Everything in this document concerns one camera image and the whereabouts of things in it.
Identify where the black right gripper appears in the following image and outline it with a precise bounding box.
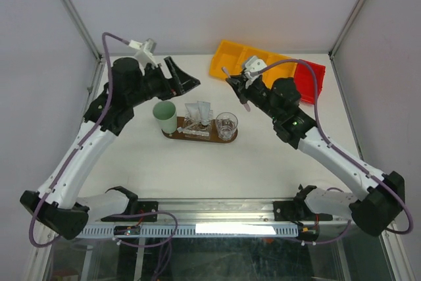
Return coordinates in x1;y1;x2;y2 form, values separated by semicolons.
226;74;282;122

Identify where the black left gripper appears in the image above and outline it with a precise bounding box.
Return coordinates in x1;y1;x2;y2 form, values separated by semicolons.
126;57;199;107

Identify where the pink toothbrush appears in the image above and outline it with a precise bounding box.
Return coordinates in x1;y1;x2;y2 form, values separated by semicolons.
221;66;251;112

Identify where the green plastic cup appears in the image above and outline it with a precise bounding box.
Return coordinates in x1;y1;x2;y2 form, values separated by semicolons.
153;101;178;134

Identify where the clear plastic cup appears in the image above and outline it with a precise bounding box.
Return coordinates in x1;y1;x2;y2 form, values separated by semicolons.
215;112;238;141

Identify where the clear acrylic toothbrush holder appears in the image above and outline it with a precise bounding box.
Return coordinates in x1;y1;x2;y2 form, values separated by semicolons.
182;110;214;141

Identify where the brown oval wooden tray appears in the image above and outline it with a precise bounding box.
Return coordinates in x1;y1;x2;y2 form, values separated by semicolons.
161;115;238;144

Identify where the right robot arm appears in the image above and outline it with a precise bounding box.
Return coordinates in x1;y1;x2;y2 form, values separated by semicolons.
226;75;405;237

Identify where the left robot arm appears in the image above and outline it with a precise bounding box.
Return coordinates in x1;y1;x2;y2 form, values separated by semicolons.
20;57;200;247

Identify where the yellow bin left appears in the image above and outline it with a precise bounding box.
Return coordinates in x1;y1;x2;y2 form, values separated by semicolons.
209;39;246;80

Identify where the yellow bin middle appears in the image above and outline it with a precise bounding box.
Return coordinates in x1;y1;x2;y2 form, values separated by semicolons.
241;46;275;67

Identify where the red plastic bin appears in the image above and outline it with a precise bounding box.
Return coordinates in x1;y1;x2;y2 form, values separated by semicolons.
294;61;326;105

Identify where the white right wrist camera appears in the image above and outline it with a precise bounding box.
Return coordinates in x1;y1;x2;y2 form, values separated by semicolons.
241;55;267;80

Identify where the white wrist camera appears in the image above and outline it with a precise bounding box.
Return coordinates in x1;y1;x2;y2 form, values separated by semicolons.
128;38;159;67
241;55;267;80

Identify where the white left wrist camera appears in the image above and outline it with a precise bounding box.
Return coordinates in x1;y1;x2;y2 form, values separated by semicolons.
128;38;159;67

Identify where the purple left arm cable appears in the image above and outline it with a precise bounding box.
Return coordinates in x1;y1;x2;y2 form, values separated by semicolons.
28;32;132;248

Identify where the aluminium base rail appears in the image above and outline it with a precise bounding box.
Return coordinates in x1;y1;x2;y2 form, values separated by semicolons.
75;197;353;226

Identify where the left aluminium corner post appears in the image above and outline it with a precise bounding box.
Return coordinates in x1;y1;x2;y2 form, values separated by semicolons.
41;0;103;61

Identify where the aluminium corner post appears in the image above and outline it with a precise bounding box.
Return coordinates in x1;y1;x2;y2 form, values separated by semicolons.
41;0;103;61
328;0;367;59

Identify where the white slotted cable duct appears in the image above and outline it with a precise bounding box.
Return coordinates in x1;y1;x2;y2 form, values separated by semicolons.
77;223;299;239

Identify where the right aluminium corner post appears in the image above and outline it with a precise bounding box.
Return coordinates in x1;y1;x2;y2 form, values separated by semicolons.
328;0;367;59

